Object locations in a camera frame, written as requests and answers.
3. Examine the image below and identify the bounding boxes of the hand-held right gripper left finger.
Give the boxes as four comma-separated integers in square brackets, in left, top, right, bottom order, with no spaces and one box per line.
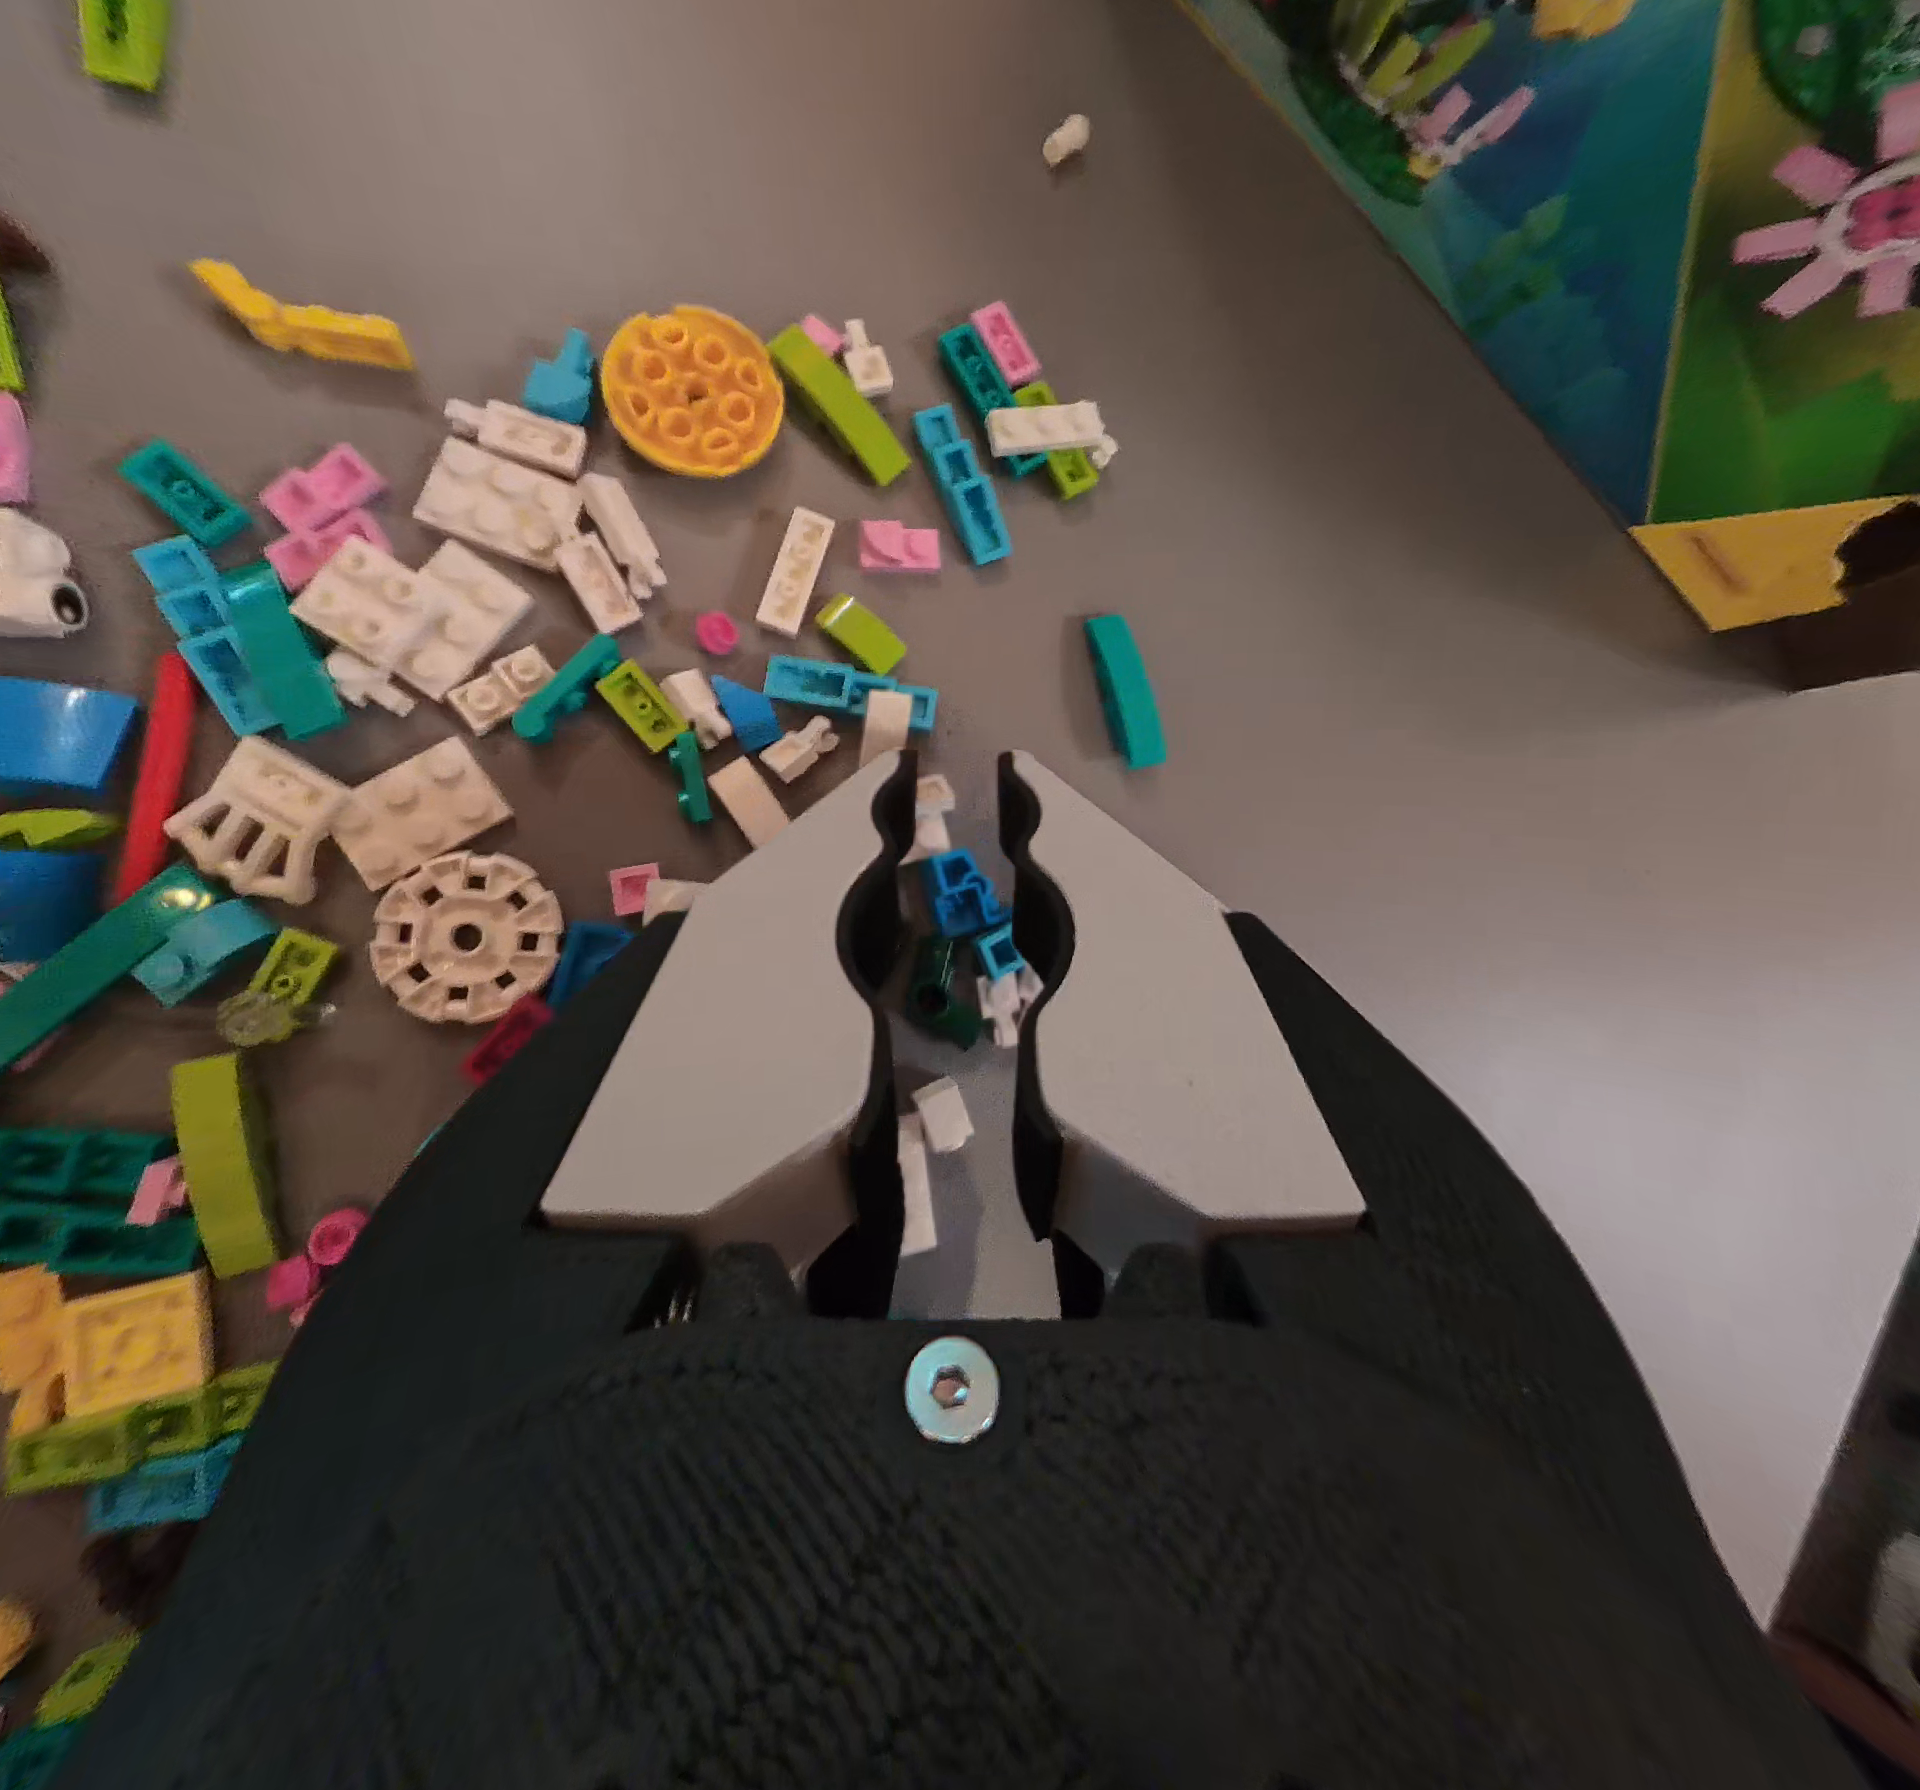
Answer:
[540,749,921,1319]

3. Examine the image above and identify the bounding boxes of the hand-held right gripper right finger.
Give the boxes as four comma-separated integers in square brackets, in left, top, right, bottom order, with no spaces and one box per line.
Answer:
[996,749,1370,1319]

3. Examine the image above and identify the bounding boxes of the small blue brick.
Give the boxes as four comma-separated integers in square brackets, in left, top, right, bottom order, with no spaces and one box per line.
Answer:
[917,848,1026,938]

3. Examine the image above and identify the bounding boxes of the pile of colourful toy bricks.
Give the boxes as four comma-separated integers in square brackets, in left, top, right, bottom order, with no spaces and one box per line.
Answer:
[0,0,1171,1779]

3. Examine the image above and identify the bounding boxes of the yellow toy brick set box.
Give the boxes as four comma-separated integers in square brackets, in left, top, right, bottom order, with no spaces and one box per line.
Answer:
[1065,0,1920,690]

